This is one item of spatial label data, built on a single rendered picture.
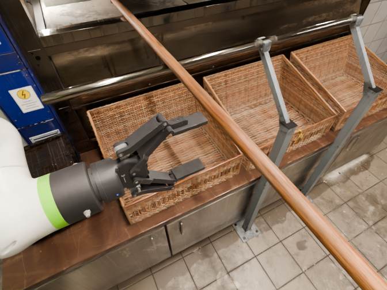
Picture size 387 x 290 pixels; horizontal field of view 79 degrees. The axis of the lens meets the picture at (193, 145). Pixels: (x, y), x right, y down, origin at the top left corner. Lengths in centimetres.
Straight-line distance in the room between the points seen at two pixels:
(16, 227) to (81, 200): 9
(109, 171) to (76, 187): 5
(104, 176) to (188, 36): 91
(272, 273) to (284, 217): 38
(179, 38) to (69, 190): 92
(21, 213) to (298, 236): 159
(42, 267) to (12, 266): 11
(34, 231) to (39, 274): 70
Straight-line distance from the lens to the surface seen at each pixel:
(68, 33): 104
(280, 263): 168
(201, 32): 124
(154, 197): 95
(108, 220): 111
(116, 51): 111
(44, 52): 107
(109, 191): 42
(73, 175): 42
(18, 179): 46
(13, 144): 48
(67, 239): 114
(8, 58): 105
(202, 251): 161
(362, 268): 41
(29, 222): 43
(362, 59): 128
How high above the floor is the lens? 154
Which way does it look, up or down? 48 degrees down
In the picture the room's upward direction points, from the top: straight up
